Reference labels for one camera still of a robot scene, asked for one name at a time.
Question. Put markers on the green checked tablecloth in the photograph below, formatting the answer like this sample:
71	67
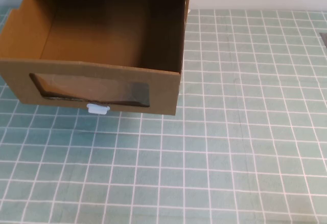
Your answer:
230	132

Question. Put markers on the brown cardboard windowed drawer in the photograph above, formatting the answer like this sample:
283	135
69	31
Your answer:
163	93

